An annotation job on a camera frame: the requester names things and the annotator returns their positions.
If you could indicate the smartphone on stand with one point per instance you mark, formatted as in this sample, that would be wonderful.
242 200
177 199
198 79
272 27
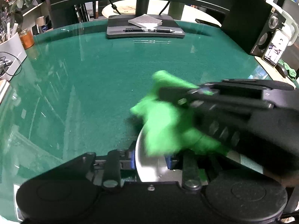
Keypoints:
276 48

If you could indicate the black speaker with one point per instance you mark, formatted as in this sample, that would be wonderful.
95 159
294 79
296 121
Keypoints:
251 24

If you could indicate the grey monitor stand base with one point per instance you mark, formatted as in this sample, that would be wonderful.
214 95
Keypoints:
118 26

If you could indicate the white bowl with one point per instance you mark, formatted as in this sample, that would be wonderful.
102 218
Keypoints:
153 169

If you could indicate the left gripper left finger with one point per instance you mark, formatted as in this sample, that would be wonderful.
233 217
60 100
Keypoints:
111 171

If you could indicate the green cleaning cloth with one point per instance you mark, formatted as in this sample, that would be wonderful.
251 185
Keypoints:
169 129

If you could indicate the orange jar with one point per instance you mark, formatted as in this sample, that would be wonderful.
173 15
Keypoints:
26 38

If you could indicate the black pen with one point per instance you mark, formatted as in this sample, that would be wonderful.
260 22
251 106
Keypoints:
149 30

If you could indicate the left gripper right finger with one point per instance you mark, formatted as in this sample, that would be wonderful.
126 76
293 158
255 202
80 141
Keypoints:
187 162

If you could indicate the grey notepad on stand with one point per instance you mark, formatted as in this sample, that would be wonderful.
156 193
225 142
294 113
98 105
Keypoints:
145 21

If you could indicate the white desk organizer box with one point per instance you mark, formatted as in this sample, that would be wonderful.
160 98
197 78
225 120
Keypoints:
12 56

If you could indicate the black computer mouse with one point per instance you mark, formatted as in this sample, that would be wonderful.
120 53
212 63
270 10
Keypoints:
282 70

